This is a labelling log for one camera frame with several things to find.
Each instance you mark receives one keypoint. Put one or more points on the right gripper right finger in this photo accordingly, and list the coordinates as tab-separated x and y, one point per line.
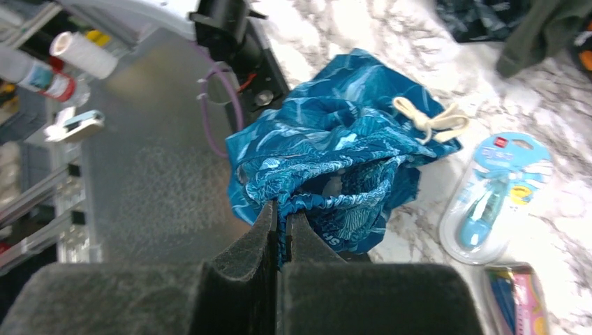
323	294

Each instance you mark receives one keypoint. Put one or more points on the blue patterned shorts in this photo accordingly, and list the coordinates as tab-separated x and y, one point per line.
345	148

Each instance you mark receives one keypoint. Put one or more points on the orange camo shorts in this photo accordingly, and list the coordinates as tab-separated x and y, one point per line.
581	49

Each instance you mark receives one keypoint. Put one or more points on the red white bottle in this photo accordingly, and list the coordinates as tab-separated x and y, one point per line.
28	72

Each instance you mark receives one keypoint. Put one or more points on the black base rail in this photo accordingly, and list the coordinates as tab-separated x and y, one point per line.
230	31

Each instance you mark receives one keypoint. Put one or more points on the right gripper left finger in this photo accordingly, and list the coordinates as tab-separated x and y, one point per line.
232	293

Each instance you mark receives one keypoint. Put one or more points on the dark patterned shorts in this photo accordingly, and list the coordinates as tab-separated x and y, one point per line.
470	21

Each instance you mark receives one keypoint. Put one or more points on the pink capped pencil tube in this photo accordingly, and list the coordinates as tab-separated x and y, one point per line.
515	299

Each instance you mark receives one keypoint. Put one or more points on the dark green shorts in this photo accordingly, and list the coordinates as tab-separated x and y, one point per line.
544	31

